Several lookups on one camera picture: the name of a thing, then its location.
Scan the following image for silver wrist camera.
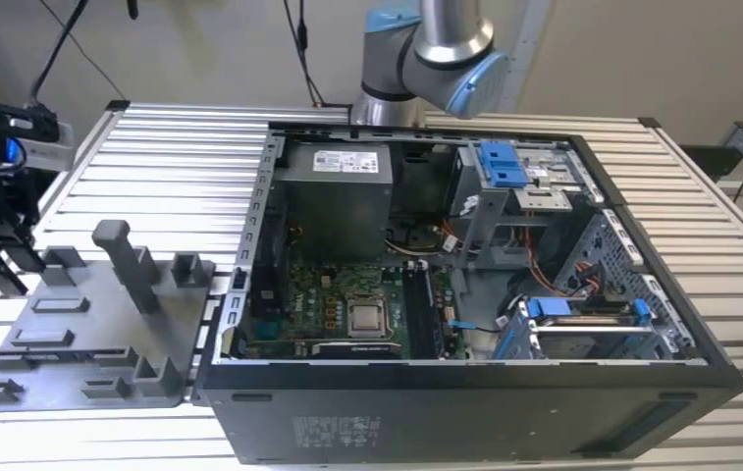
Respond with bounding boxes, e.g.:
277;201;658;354
16;121;78;172

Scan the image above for green Dell motherboard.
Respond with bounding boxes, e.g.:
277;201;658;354
243;259;478;362

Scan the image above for silver CPU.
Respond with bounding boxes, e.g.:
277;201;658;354
348;303;386;334

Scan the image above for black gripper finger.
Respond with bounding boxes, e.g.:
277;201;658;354
0;263;32;298
0;241;49;276

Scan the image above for grey plastic parts rack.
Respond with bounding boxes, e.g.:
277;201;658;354
0;219;220;411

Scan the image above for RAM stick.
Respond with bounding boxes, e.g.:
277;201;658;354
424;264;446;359

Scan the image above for grey power supply unit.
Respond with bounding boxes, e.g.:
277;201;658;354
276;141;396;264

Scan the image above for black PC case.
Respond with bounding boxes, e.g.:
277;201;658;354
191;120;743;465

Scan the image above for black RAM slot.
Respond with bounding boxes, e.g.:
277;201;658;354
414;262;430;359
403;262;420;359

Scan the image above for hard disk blue carrier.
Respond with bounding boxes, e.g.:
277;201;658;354
499;295;674;362

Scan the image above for black case fan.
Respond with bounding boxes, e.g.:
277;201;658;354
253;205;295;315

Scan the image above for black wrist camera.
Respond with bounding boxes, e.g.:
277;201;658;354
0;96;62;144

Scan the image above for black graphics card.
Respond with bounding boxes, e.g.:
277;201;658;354
308;340;406;362

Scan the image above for black hanging cable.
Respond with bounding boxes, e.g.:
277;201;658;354
281;0;324;108

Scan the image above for blue flat data wire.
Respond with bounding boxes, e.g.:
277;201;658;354
447;318;504;338

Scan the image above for metal CPU socket cover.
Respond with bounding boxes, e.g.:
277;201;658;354
342;292;392;340

